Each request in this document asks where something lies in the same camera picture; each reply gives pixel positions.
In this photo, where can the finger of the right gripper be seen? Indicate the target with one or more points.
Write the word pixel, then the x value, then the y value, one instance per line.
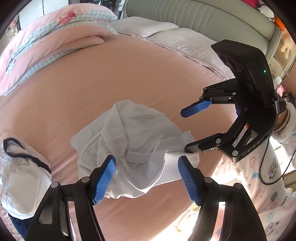
pixel 195 108
pixel 206 145

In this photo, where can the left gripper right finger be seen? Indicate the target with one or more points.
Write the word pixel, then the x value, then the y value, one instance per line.
pixel 241 221

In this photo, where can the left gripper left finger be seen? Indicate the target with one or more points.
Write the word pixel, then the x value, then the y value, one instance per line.
pixel 52 219

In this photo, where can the white navy-trimmed jacket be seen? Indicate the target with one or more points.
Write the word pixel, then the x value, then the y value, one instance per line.
pixel 144 142

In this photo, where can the white navy-trimmed pants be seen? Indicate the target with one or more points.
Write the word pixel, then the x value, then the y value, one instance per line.
pixel 25 178

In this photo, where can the person's right hand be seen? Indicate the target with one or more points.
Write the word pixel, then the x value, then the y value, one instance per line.
pixel 281 122

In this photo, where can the person's pajama clad body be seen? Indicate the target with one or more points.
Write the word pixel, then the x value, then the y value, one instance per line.
pixel 260 175

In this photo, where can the grey padded headboard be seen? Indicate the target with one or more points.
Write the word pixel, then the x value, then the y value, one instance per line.
pixel 217 20

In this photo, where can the pink bed sheet mattress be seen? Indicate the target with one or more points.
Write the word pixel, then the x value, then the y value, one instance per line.
pixel 55 103

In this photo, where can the folded pink checkered quilt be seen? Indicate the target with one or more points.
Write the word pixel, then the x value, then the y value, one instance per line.
pixel 51 37

